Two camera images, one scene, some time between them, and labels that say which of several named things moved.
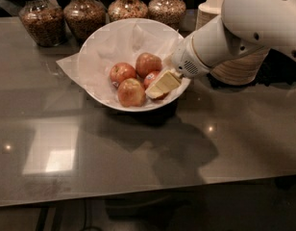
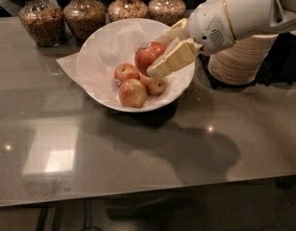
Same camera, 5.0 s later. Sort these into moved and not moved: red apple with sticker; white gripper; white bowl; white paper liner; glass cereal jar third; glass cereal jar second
Moved: white gripper; red apple with sticker
Not moved: white paper liner; glass cereal jar third; glass cereal jar second; white bowl
